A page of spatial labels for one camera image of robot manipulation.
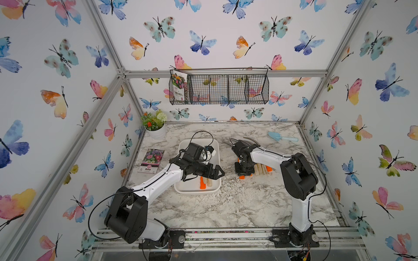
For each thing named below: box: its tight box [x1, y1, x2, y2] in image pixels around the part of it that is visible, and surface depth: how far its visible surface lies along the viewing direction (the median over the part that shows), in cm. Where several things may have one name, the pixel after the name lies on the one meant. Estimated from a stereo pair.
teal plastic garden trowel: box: [267, 131, 299, 142], surface depth 113 cm
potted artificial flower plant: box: [140, 108, 168, 140], surface depth 105 cm
